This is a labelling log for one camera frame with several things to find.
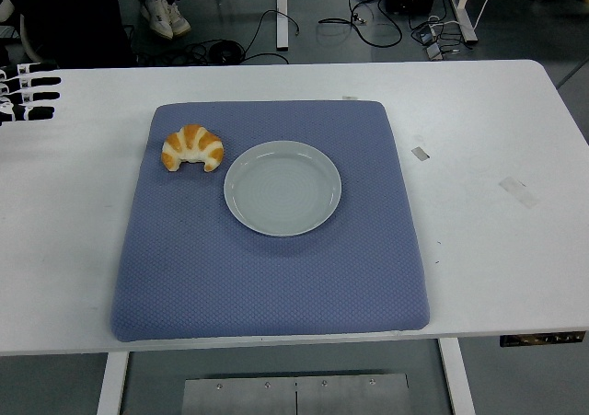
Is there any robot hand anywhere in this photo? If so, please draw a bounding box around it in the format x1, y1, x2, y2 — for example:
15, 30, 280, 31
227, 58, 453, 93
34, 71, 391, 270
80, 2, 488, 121
0, 62, 63, 127

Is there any croissant bread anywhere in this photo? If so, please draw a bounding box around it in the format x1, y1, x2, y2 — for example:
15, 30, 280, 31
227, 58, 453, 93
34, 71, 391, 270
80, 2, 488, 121
160, 123, 225, 173

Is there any grey round plate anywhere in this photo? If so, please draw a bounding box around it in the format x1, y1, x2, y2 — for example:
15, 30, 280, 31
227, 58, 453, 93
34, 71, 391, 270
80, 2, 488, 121
223, 140, 343, 238

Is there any grey metal plate with screws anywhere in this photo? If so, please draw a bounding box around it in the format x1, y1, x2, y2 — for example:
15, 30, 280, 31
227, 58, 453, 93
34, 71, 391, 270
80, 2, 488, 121
182, 373, 410, 415

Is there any white office chair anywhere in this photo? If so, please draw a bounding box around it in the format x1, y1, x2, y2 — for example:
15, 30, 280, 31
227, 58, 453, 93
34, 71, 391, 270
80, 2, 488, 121
0, 0, 43, 63

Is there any person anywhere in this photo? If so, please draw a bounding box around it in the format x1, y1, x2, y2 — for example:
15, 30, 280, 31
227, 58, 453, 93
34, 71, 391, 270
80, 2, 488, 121
0, 0, 132, 70

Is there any person's foot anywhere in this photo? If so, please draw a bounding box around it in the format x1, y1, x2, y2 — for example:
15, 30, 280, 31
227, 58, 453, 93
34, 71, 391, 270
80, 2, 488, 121
166, 1, 192, 37
139, 0, 175, 41

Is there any white narrow desk leg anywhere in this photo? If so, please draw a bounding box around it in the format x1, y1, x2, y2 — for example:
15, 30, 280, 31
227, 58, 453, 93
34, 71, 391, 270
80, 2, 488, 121
274, 0, 291, 51

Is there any white table leg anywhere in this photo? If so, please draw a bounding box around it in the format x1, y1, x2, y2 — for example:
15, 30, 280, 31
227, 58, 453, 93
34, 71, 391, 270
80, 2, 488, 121
436, 339, 478, 415
95, 351, 131, 415

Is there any blue quilted mat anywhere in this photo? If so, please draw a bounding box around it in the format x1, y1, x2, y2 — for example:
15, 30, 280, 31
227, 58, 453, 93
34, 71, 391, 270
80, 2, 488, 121
109, 100, 432, 343

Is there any grey power adapter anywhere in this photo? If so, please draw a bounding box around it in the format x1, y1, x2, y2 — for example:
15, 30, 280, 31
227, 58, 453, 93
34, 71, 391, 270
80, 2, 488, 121
412, 23, 439, 46

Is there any white wide desk leg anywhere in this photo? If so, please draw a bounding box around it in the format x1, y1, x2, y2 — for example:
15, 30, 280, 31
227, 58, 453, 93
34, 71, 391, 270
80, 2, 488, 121
441, 0, 479, 44

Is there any large clear tape piece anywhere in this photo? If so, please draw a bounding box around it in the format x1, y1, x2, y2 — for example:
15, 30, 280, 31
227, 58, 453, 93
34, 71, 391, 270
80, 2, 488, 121
498, 176, 539, 210

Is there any table control panel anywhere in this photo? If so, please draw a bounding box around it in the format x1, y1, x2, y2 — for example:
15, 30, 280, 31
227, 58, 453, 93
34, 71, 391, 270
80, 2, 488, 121
500, 330, 586, 348

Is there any black coiled cable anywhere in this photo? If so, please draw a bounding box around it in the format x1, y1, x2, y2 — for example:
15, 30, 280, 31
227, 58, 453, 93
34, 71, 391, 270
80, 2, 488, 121
208, 40, 246, 65

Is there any black long looped cable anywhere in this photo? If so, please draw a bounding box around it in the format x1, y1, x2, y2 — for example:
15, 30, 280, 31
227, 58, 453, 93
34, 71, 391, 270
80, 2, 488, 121
242, 9, 303, 64

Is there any black thin floor cable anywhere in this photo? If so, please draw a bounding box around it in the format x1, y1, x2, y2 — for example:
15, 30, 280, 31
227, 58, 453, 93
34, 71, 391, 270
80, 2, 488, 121
317, 14, 404, 48

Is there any white cable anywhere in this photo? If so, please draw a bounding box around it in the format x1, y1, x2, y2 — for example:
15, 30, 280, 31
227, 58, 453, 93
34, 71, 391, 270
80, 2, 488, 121
473, 0, 525, 29

